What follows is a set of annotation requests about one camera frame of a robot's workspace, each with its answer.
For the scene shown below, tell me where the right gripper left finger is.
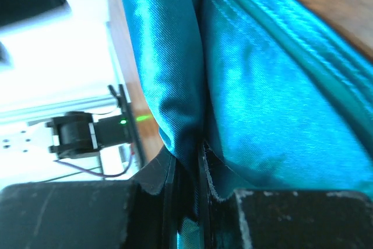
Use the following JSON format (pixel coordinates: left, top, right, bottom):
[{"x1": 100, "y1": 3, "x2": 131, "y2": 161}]
[{"x1": 1, "y1": 152, "x2": 177, "y2": 248}]

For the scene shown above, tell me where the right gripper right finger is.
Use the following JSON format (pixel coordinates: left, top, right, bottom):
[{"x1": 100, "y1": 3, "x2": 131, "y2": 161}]
[{"x1": 198, "y1": 145, "x2": 372, "y2": 248}]

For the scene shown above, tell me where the teal cloth napkin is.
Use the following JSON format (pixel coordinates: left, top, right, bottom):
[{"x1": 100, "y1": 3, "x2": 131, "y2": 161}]
[{"x1": 122, "y1": 0, "x2": 372, "y2": 248}]

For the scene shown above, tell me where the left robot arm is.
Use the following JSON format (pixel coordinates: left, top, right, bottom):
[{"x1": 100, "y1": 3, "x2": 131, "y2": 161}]
[{"x1": 1, "y1": 0, "x2": 131, "y2": 161}]

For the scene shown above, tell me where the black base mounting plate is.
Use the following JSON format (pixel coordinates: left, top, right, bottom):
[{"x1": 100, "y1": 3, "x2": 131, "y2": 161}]
[{"x1": 108, "y1": 84, "x2": 147, "y2": 170}]

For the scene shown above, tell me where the aluminium frame rail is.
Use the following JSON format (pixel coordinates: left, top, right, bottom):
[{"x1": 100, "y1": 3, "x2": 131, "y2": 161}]
[{"x1": 1, "y1": 95, "x2": 116, "y2": 125}]

